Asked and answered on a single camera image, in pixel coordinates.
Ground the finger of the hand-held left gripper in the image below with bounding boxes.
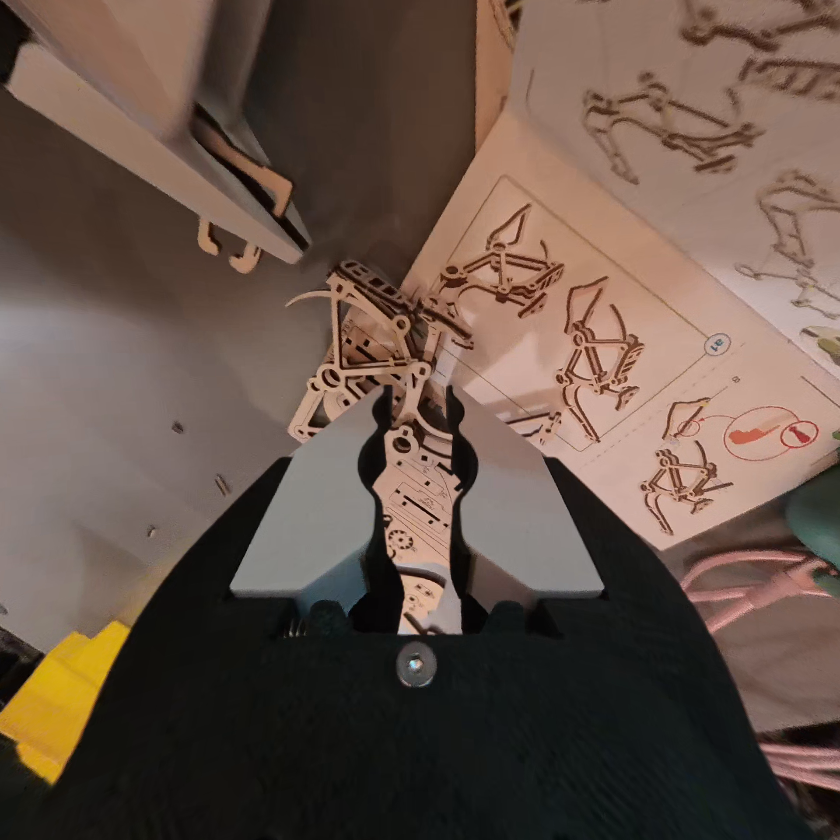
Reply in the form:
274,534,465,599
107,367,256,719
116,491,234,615
5,0,311,266
196,0,311,245

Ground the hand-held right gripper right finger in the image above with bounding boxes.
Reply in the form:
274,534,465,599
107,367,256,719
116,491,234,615
446,386,605,634

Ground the pink cable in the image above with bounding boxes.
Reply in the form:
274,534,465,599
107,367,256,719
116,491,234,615
679,546,840,791

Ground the teal rounded device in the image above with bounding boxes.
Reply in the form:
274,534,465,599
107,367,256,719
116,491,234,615
786,427,840,572

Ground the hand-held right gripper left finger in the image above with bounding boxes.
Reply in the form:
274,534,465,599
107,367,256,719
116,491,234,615
230,386,403,632

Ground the white instruction booklet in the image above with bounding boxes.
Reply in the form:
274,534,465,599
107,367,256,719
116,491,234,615
400,0,840,552

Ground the wooden parts sheet with slots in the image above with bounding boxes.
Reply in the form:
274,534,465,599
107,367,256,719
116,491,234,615
289,315,462,641

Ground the wooden hook piece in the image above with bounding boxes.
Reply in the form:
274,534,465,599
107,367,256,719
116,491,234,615
196,121,294,275

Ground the wooden model frame assembly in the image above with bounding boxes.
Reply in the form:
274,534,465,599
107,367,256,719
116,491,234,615
285,259,475,460

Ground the yellow plastic bin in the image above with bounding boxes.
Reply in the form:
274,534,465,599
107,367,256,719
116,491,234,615
0,620,132,783

